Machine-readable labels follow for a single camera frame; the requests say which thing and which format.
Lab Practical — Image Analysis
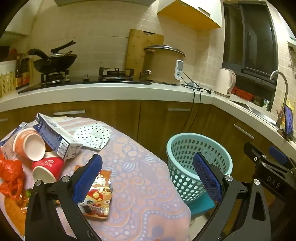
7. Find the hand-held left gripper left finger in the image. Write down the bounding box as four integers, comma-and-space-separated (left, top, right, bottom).
24, 153, 103, 241

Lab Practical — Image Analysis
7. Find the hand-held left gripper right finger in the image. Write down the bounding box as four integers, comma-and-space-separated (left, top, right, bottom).
192, 152, 271, 241

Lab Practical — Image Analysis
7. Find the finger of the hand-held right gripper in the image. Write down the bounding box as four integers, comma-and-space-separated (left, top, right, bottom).
266, 146, 296, 173
243, 142, 266, 164

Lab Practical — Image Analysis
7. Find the cartoon print snack packet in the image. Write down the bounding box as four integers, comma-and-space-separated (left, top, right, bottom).
77, 166, 113, 219

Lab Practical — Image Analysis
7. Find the teal plastic basket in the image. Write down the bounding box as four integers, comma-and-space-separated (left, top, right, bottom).
166, 133, 233, 205

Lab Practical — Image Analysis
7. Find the red paper cup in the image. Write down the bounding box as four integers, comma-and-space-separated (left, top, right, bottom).
32, 152, 65, 183

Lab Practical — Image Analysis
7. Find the orange paper cup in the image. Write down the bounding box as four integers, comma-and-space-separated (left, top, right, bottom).
13, 128, 47, 162

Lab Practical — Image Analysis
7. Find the phone stand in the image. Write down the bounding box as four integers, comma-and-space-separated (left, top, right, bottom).
275, 110, 294, 142

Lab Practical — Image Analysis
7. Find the teal stool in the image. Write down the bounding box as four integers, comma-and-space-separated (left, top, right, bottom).
188, 192, 216, 218

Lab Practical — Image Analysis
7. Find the smartphone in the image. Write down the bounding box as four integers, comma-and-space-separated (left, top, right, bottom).
283, 104, 295, 137

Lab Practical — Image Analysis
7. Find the steel sink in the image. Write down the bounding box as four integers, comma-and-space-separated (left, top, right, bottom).
231, 100, 278, 121

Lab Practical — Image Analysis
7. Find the polka dot cloth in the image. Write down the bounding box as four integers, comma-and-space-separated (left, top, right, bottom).
73, 124, 111, 151

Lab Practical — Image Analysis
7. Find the blue white milk carton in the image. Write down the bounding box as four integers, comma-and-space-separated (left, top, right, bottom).
32, 113, 84, 161

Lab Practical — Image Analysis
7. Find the red container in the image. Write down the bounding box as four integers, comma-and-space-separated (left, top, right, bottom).
231, 87, 253, 101

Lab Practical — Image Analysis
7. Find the metal faucet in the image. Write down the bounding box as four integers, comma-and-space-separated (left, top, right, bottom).
269, 70, 289, 127

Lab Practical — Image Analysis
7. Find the white electric kettle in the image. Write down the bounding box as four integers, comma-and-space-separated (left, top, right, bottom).
214, 68, 237, 98

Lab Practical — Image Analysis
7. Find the wooden base cabinet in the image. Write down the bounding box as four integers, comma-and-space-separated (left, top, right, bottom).
0, 100, 296, 186

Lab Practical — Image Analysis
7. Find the orange plastic bag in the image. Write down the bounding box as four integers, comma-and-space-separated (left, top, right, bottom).
0, 151, 26, 200

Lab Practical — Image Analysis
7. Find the orange foil wrapper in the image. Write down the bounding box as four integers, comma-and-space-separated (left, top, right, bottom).
3, 189, 33, 235

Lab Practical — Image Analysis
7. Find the black gas stove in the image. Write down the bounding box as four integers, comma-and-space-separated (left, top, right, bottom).
17, 67, 153, 94

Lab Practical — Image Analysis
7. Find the dark window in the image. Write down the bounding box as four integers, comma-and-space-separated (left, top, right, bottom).
222, 0, 281, 82

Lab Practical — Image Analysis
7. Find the black wok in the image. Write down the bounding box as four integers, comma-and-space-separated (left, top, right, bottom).
28, 48, 78, 75

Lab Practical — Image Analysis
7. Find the dark sauce bottle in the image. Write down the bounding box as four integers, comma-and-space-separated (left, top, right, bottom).
15, 59, 22, 87
21, 57, 31, 86

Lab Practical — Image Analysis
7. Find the brown rice cooker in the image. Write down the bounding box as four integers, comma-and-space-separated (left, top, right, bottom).
140, 45, 186, 85

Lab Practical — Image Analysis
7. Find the yellow plastic basket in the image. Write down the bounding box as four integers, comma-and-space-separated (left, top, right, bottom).
0, 60, 18, 98

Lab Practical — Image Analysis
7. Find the wooden cutting board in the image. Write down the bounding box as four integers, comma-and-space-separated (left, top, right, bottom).
125, 28, 164, 78

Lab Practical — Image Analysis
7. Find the black power cable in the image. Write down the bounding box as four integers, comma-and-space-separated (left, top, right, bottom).
180, 71, 213, 133

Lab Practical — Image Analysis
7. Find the white wall socket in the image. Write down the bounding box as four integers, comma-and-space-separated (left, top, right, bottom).
287, 37, 296, 70

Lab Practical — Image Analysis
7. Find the pan lid with handle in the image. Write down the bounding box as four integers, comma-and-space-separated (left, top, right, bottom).
50, 40, 77, 58

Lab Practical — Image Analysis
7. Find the yellow wall cabinet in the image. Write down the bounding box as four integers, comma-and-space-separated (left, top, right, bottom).
157, 0, 223, 30

